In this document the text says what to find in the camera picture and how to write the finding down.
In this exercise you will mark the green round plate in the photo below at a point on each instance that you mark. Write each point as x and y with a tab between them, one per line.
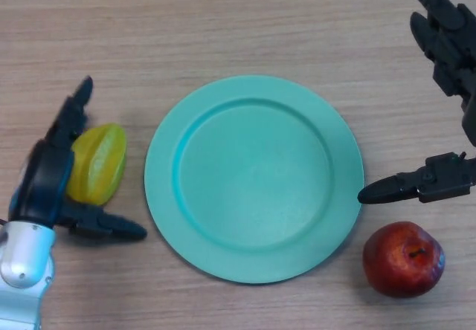
254	181

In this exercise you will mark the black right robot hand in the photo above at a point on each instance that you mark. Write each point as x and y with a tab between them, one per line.
451	44

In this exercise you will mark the red apple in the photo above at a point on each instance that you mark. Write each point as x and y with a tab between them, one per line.
403	259

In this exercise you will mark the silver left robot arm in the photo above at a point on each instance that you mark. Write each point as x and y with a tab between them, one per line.
22	267

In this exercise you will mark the yellow starfruit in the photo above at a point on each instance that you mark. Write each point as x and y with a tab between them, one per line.
100	162

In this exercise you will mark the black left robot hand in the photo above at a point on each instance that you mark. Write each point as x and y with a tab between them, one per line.
44	181

